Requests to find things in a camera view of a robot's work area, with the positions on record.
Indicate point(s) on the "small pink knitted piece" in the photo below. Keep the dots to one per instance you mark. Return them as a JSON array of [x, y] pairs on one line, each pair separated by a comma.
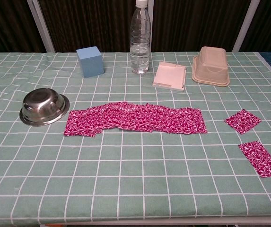
[[242, 121]]

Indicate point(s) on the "beige plastic food container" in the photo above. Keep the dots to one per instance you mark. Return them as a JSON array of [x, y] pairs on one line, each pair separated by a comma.
[[211, 66]]

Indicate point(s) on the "green checked tablecloth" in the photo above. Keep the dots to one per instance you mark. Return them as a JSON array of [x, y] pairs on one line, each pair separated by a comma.
[[135, 165]]

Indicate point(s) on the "long pink patterned cloth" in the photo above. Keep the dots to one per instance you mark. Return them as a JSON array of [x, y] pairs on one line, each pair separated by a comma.
[[130, 118]]

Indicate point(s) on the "light blue cube block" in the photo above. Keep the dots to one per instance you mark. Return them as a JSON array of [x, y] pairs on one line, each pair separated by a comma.
[[92, 63]]

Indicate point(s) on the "white square tray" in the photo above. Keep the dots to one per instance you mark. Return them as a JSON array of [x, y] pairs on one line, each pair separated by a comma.
[[168, 75]]

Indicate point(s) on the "stainless steel bowl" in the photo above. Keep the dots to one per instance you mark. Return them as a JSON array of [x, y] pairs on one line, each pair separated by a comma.
[[43, 104]]

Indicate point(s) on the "small pink cloth strip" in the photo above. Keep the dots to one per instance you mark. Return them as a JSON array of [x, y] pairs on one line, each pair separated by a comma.
[[260, 158]]

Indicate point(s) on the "clear plastic water bottle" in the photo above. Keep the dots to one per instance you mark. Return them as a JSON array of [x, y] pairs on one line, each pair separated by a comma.
[[140, 47]]

